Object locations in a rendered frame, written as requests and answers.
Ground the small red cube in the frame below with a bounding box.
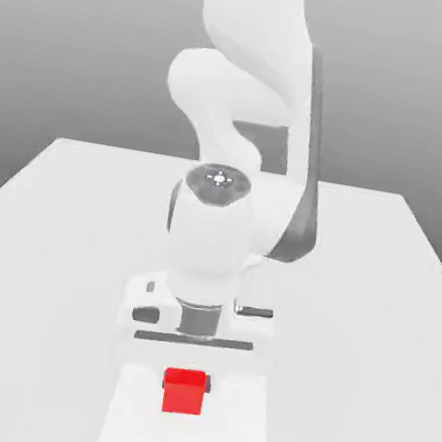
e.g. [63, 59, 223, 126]
[157, 364, 210, 419]

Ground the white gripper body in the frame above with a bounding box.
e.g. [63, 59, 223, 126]
[116, 311, 273, 386]

